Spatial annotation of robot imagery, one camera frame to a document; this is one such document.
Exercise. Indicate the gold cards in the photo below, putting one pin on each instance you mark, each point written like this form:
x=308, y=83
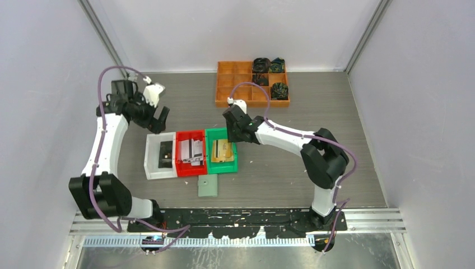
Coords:
x=222, y=151

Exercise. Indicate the orange compartment tray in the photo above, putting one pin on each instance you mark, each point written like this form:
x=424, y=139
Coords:
x=234, y=79

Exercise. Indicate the green card holder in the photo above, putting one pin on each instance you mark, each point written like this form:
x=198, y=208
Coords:
x=208, y=185

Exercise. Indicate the white silver cards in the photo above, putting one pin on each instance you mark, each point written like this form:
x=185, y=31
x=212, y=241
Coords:
x=191, y=152

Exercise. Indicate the white plastic bin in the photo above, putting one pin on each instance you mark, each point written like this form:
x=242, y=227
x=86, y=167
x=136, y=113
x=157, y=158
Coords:
x=152, y=156

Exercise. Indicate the dark rolled item middle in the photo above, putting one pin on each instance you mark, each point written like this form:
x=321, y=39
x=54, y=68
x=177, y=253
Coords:
x=260, y=79

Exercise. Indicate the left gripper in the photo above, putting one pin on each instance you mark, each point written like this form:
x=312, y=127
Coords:
x=154, y=125

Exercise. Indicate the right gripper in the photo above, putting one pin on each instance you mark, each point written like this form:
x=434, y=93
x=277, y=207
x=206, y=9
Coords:
x=232, y=138

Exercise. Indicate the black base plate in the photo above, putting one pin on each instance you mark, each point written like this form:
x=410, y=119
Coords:
x=237, y=223

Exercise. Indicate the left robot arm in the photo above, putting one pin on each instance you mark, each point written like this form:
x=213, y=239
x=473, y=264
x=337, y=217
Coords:
x=98, y=191

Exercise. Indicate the red plastic bin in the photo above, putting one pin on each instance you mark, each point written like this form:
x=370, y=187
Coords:
x=186, y=170

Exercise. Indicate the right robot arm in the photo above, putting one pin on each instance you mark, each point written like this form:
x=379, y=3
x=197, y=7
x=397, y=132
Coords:
x=325, y=160

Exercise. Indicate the dark green rolled item top-right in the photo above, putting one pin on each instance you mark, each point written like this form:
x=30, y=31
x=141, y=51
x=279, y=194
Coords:
x=277, y=66

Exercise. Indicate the black rolled item top-left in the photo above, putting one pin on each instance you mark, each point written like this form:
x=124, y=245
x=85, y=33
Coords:
x=261, y=65

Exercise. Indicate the dark green rolled item bottom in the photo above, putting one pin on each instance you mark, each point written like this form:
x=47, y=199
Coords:
x=279, y=91

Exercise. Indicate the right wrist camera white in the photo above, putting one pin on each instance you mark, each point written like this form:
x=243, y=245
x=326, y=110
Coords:
x=238, y=102

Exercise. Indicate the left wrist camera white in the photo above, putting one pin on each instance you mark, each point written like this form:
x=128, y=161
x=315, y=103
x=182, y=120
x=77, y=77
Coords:
x=152, y=94

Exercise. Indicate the black cards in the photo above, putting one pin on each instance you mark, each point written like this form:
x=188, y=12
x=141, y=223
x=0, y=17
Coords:
x=165, y=155

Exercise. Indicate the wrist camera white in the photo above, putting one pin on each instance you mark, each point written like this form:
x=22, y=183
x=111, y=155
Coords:
x=238, y=102
x=152, y=94

